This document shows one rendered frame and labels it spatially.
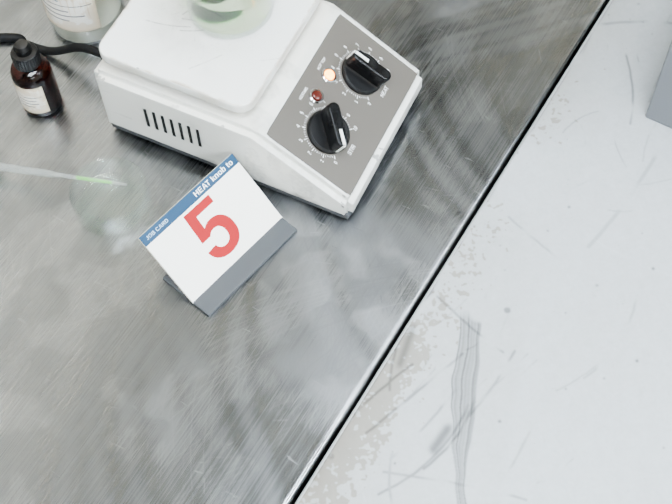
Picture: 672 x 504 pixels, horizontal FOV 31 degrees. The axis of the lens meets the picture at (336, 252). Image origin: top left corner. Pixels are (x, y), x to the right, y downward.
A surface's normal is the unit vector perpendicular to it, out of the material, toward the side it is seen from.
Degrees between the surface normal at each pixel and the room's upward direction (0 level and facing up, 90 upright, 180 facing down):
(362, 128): 30
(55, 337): 0
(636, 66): 0
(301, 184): 90
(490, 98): 0
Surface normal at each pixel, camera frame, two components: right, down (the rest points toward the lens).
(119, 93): -0.43, 0.79
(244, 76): -0.01, -0.50
